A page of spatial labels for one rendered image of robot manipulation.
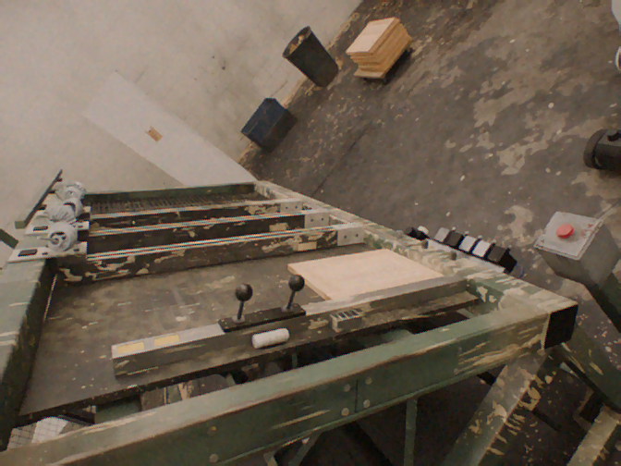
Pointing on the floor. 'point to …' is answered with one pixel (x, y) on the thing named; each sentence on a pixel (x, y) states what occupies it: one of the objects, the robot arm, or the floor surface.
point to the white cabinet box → (161, 135)
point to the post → (609, 300)
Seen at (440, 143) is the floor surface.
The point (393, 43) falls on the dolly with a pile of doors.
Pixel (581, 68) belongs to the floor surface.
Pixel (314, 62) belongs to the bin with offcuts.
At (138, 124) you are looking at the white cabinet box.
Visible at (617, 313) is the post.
